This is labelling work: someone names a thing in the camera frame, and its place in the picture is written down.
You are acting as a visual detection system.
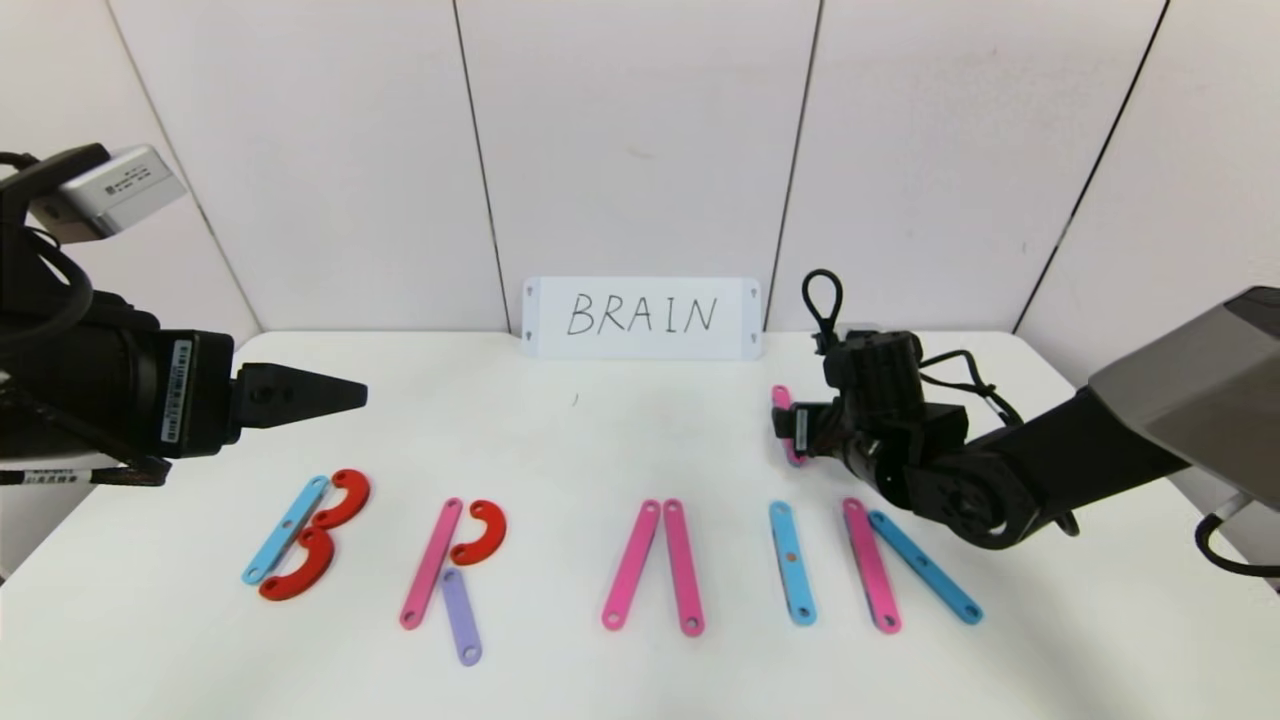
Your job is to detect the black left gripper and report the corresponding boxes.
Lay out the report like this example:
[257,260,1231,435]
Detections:
[62,329,368,460]

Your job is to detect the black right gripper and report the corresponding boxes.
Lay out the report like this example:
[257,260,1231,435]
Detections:
[771,402,847,458]

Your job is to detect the pink plastic bar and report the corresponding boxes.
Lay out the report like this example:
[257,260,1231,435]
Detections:
[601,500,662,633]
[662,499,705,638]
[842,498,903,635]
[398,498,464,631]
[771,385,808,468]

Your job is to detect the blue plastic bar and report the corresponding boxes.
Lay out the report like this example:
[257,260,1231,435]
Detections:
[868,510,984,626]
[241,475,330,586]

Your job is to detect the small red curved piece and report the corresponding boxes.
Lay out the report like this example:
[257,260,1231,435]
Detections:
[449,500,507,567]

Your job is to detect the short purple plastic bar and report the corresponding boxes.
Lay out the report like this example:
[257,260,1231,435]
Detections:
[441,568,483,667]

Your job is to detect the white sign reading BRAIN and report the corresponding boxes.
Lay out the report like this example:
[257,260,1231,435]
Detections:
[522,276,763,360]

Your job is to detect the red curved plastic piece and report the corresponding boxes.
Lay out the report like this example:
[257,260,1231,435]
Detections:
[258,527,335,602]
[311,469,371,531]

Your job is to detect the blue bar with orange dot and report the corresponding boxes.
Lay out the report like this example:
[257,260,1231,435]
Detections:
[769,501,818,628]

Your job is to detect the black right arm cable loop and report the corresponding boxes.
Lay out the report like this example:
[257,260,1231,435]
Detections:
[801,269,845,357]

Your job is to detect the braided black labelled cable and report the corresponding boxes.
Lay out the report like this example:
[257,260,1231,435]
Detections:
[0,455,171,489]

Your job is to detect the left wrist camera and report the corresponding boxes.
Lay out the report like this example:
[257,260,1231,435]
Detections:
[40,144,189,244]

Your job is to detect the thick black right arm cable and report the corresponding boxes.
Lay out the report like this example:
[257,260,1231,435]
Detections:
[1195,510,1280,580]

